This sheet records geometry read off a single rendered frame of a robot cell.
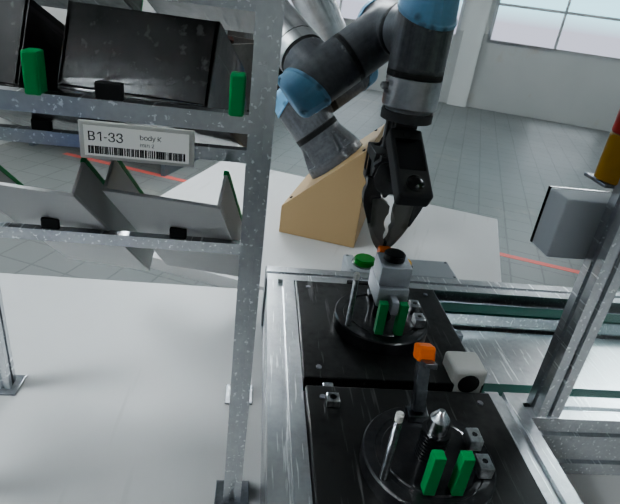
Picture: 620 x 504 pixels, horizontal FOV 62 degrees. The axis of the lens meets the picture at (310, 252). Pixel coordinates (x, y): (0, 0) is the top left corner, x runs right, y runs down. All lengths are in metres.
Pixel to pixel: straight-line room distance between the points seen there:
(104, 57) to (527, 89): 8.74
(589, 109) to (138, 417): 8.84
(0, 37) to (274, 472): 0.47
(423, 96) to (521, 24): 8.31
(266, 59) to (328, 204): 0.84
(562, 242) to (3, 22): 0.58
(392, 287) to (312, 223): 0.56
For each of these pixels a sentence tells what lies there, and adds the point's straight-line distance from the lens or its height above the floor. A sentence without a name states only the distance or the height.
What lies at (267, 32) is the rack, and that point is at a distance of 0.41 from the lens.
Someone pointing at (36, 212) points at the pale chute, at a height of 1.13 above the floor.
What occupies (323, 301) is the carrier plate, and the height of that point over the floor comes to 0.97.
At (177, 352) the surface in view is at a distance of 0.88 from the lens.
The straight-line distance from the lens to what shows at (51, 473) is 0.73.
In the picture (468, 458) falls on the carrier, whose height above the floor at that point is 1.04.
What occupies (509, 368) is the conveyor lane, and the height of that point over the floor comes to 0.92.
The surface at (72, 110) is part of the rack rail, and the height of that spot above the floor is 1.30.
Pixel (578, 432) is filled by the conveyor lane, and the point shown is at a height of 0.93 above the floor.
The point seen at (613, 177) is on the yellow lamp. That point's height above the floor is 1.27.
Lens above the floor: 1.41
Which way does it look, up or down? 27 degrees down
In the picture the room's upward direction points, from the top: 8 degrees clockwise
